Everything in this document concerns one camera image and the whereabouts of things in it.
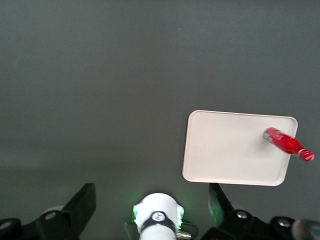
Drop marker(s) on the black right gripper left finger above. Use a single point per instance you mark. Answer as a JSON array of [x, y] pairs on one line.
[[81, 207]]

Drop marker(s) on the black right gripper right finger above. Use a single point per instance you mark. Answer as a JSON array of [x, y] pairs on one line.
[[220, 205]]

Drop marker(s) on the red coke bottle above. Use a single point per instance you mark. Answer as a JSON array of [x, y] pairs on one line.
[[287, 143]]

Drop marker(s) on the beige plastic tray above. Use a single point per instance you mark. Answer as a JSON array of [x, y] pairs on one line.
[[225, 150]]

